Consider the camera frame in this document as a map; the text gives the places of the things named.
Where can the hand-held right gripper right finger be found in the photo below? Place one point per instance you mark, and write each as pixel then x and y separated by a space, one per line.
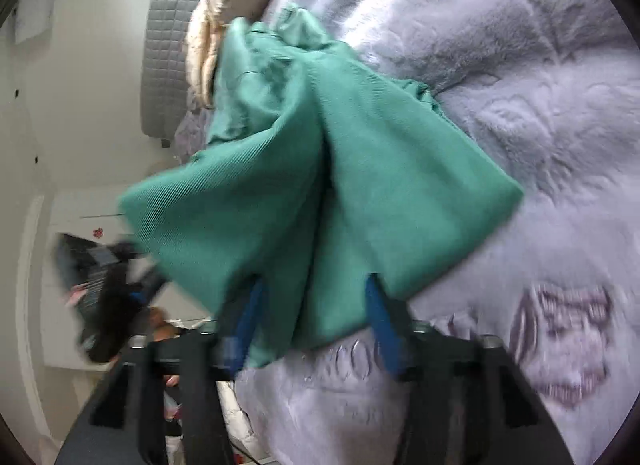
pixel 380 325

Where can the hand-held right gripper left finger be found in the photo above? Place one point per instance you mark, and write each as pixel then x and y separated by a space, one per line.
pixel 250 317

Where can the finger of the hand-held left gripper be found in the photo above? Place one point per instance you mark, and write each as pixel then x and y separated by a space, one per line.
pixel 147 290

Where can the green shirt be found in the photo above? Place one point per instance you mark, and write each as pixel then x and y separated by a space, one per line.
pixel 350 170

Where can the person's left hand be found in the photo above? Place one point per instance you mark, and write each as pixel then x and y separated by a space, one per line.
pixel 162 325

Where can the white drawer cabinet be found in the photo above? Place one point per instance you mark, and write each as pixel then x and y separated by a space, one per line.
pixel 75 215

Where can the white bag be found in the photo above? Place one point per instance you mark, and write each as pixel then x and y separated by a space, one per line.
pixel 235 420

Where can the grey quilted headboard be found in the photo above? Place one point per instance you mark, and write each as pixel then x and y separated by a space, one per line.
pixel 165 45

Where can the lavender plush blanket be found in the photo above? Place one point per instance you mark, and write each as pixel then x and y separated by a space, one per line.
pixel 550 95

